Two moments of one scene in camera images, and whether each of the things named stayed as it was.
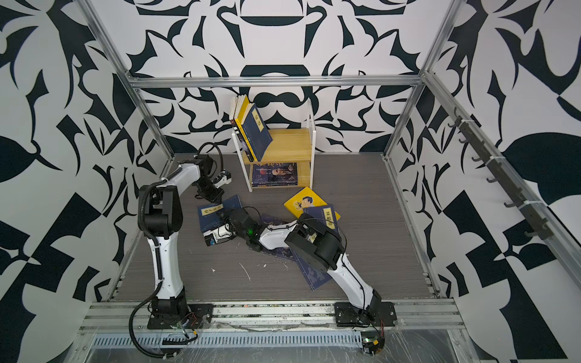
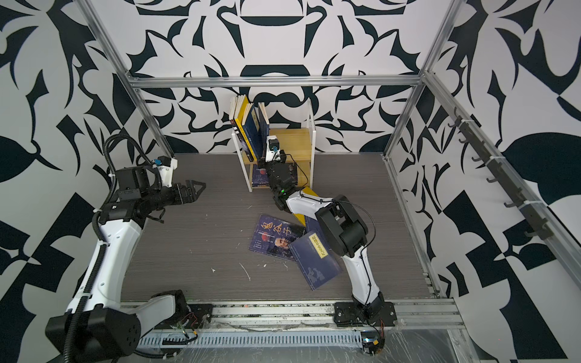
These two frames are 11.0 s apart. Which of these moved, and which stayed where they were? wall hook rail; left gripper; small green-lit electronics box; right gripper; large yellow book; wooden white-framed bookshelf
Moved: left gripper; right gripper
Stayed: small green-lit electronics box; wooden white-framed bookshelf; wall hook rail; large yellow book
